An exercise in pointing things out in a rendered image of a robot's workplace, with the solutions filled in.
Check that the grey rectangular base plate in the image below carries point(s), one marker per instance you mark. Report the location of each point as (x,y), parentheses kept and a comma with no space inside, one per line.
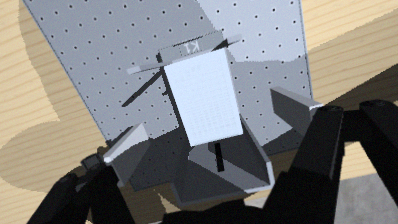
(95,41)

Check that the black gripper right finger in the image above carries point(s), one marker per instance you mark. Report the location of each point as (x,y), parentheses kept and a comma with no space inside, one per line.
(307,193)

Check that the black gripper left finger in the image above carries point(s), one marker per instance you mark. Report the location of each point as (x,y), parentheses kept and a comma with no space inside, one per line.
(104,175)

